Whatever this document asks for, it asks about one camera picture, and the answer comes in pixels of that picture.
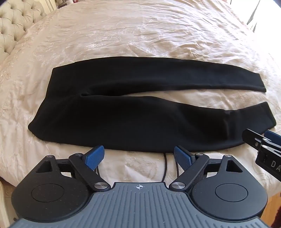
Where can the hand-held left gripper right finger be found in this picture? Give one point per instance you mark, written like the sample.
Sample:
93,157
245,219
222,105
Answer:
182,156

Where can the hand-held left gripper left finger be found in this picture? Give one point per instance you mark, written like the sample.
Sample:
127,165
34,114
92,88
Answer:
94,157

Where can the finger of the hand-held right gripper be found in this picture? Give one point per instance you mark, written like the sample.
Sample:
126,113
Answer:
272,137
252,137

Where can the black pants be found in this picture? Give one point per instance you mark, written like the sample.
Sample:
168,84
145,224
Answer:
131,118

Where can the cream embroidered bedspread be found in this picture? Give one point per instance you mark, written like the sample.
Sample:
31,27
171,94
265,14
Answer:
136,32

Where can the cream tufted headboard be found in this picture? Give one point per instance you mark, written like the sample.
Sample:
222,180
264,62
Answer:
15,24

